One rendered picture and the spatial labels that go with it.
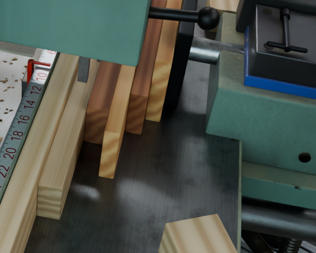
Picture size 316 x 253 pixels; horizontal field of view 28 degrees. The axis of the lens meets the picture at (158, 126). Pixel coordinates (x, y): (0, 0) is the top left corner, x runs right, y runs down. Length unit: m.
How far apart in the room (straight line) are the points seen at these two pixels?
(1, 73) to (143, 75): 0.28
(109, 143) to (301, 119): 0.19
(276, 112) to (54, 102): 0.21
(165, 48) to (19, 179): 0.20
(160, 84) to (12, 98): 0.25
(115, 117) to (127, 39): 0.07
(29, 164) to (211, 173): 0.18
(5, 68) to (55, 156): 0.33
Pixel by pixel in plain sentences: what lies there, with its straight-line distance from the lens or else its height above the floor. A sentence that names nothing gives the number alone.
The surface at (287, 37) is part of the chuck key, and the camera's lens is 0.60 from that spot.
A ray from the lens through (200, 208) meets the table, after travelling 0.56.
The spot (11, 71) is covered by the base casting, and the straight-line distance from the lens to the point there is 0.84.
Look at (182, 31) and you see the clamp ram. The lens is 0.60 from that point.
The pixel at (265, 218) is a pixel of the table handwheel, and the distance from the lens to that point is 0.68.
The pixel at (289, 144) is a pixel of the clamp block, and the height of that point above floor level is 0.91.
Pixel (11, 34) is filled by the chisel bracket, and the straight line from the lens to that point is 0.54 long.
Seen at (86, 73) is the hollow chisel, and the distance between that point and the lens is 0.58.
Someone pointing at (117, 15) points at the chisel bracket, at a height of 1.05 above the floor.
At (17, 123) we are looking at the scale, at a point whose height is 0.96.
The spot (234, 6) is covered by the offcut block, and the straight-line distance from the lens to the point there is 0.78.
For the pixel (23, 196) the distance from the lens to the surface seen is 0.49.
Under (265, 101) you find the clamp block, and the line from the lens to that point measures 0.61.
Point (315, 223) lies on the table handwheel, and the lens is 0.70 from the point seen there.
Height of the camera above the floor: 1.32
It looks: 42 degrees down
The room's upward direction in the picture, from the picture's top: 12 degrees clockwise
